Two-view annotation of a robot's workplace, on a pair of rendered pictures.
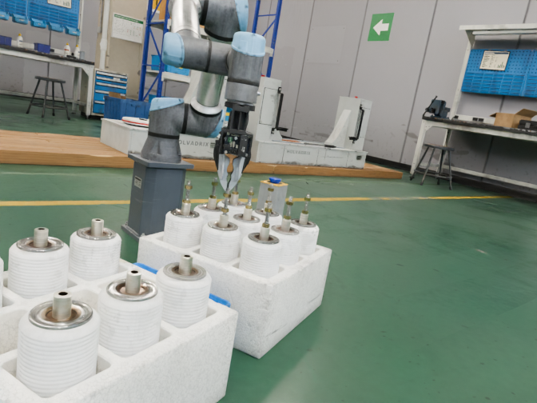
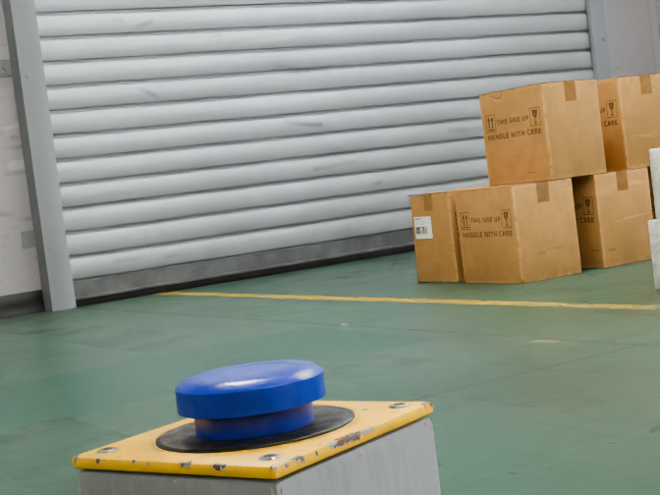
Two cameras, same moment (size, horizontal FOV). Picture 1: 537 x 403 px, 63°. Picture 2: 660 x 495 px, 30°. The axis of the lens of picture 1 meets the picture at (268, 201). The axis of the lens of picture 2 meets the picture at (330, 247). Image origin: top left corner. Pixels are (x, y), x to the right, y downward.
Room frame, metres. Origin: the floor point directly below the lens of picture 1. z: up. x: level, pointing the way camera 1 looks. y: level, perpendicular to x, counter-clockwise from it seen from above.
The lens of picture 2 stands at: (1.36, 0.31, 0.38)
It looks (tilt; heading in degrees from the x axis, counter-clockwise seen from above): 3 degrees down; 281
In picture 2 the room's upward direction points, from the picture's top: 7 degrees counter-clockwise
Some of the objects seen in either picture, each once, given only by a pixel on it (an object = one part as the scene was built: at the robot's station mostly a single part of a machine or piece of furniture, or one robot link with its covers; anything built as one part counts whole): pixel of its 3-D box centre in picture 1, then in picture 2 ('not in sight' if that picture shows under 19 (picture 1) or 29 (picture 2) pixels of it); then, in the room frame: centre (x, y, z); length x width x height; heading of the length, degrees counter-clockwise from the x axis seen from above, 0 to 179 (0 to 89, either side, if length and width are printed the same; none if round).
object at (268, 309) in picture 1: (237, 273); not in sight; (1.15, 0.05, 0.09); 0.39 x 0.39 x 0.18; 64
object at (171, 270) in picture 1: (184, 271); not in sight; (0.72, 0.12, 0.25); 0.08 x 0.08 x 0.01
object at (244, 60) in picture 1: (246, 59); not in sight; (1.04, 0.10, 0.65); 0.09 x 0.08 x 0.11; 17
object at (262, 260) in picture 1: (257, 274); not in sight; (0.99, 0.00, 0.16); 0.10 x 0.10 x 0.18
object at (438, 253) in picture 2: not in sight; (467, 232); (1.68, -3.91, 0.15); 0.30 x 0.24 x 0.30; 40
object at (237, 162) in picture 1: (236, 174); not in sight; (1.03, 0.09, 0.39); 0.06 x 0.03 x 0.09; 11
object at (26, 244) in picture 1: (40, 245); not in sight; (0.73, 0.39, 0.25); 0.08 x 0.08 x 0.01
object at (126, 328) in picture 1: (126, 343); not in sight; (0.62, 0.18, 0.16); 0.10 x 0.10 x 0.18
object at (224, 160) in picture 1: (223, 173); not in sight; (1.03, 0.12, 0.39); 0.06 x 0.03 x 0.09; 11
